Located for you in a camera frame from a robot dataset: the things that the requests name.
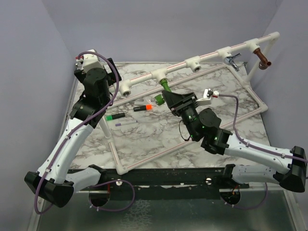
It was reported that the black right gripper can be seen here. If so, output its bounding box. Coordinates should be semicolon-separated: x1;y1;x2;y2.
161;90;198;139

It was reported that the green water faucet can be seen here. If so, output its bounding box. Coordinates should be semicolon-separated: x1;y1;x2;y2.
154;78;171;106

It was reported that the white pvc pipe frame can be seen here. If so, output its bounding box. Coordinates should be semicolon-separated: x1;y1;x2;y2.
96;47;268;170

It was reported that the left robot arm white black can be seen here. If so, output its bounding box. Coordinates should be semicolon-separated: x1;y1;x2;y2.
24;51;121;214

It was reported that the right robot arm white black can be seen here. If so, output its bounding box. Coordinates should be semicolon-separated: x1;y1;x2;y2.
162;89;308;193

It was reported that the clear plastic bag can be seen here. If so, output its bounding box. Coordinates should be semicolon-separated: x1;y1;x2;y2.
134;97;158;106

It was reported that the orange capped black marker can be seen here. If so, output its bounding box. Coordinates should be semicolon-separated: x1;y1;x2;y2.
133;104;153;112

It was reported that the purple capped white pen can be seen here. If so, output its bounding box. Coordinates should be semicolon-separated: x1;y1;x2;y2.
115;120;138;127

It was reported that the green capped black marker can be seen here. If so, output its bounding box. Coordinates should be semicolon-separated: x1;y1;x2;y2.
105;113;126;121

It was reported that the grey metal faucet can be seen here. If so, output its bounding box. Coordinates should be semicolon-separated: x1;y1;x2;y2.
223;53;242;72

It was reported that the brown copper faucet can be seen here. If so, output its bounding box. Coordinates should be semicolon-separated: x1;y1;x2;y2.
253;48;271;70

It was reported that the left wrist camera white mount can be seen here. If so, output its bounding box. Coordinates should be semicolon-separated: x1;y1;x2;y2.
76;54;104;73

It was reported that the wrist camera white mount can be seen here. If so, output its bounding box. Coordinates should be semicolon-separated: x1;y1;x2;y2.
76;54;104;73
196;89;219;106

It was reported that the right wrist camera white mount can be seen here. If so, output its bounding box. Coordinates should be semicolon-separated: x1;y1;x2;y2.
196;89;219;106

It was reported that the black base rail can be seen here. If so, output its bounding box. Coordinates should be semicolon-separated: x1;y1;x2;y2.
81;164;249;201

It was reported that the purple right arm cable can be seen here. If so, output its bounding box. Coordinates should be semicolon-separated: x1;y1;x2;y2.
216;93;308;160

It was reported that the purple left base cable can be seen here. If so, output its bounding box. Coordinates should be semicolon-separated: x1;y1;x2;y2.
89;179;136;213

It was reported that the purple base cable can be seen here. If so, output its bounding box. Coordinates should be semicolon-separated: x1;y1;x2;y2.
89;179;136;213
223;182;268;209

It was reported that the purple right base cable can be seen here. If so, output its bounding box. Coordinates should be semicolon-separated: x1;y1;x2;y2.
223;182;268;209

